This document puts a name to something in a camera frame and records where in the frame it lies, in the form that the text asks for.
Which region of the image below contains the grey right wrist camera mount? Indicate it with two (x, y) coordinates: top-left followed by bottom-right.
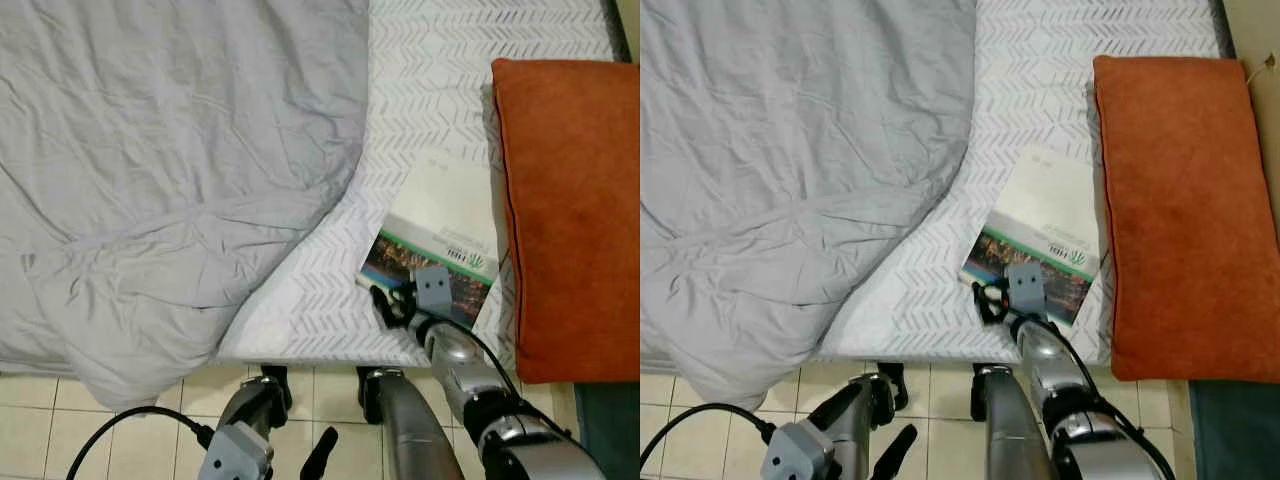
(413, 265), (453, 316)
(1005, 262), (1046, 313)

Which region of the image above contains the orange rectangular pillow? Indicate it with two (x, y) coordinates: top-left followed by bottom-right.
(490, 58), (641, 386)
(1092, 55), (1280, 383)

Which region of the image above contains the white chevron patterned bed sheet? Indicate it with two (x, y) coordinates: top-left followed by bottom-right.
(815, 0), (1231, 366)
(218, 0), (626, 371)

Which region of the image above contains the cream book with city photo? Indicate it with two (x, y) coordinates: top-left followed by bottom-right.
(357, 150), (503, 331)
(958, 143), (1101, 326)

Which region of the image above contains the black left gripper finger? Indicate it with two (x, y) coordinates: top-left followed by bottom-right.
(870, 425), (919, 480)
(300, 427), (339, 480)

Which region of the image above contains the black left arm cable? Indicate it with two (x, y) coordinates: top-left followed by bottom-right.
(68, 405), (216, 480)
(640, 403), (776, 471)

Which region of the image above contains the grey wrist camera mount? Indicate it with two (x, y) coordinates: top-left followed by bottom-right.
(762, 420), (836, 480)
(1005, 262), (1046, 313)
(413, 265), (453, 316)
(197, 422), (276, 480)

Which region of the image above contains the grey crumpled blanket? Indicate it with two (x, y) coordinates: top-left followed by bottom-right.
(0, 0), (371, 411)
(640, 0), (979, 411)

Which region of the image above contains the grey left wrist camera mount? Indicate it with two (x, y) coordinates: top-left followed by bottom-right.
(762, 420), (836, 480)
(197, 422), (276, 480)

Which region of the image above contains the silver left robot leg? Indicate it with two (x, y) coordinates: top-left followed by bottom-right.
(215, 365), (293, 451)
(805, 362), (906, 471)

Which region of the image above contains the silver right robot leg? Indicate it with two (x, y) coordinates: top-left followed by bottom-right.
(970, 362), (1061, 480)
(357, 367), (466, 480)

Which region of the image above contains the silver robot leg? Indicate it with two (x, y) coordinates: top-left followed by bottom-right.
(357, 367), (466, 480)
(970, 362), (1061, 480)
(805, 362), (906, 471)
(215, 365), (293, 451)

